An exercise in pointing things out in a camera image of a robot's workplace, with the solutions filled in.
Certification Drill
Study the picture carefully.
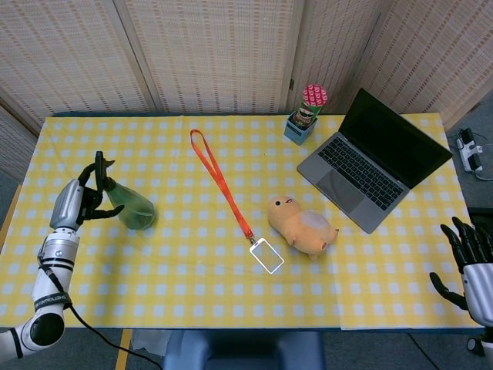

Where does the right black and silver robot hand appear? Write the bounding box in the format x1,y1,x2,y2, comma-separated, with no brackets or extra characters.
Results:
429,216,493,329

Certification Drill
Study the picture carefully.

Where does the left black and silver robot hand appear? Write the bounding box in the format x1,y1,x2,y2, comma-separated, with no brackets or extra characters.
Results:
49,150,126,232

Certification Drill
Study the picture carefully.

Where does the green spray bottle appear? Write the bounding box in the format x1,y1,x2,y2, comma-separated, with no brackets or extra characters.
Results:
95,150,157,231

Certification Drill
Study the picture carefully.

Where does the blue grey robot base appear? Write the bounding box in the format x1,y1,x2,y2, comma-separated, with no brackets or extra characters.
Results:
162,330,327,370

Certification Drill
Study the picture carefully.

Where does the black caster wheel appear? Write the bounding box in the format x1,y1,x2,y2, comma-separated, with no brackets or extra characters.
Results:
467,335,487,355

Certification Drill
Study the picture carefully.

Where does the woven bamboo screen panel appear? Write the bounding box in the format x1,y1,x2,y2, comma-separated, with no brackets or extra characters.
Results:
287,0,390,116
352,0,493,132
0,0,161,130
113,0,307,116
0,98,39,184

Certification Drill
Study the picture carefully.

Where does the white power strip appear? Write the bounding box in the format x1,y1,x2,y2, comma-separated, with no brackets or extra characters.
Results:
456,129,487,173

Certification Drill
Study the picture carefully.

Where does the grey open laptop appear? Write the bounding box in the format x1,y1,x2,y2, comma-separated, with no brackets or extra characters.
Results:
296,87,454,235

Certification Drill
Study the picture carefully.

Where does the yellow checked tablecloth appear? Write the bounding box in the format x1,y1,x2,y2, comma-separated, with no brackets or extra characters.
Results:
0,112,486,331

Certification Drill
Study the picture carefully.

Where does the tan plush animal toy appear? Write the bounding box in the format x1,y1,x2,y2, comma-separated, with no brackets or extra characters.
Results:
267,194,340,262

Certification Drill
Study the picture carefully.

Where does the blue square holder box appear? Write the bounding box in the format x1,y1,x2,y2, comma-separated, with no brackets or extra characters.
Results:
283,114,319,146

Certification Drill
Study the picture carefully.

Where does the green Pringles can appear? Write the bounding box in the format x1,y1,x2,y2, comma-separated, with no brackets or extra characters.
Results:
289,84,329,130

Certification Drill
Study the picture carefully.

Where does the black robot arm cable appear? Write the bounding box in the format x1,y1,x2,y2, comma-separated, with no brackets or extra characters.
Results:
37,254,166,367

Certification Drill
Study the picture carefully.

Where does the orange lanyard with badge holder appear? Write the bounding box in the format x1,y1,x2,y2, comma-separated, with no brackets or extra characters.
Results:
189,129,286,275

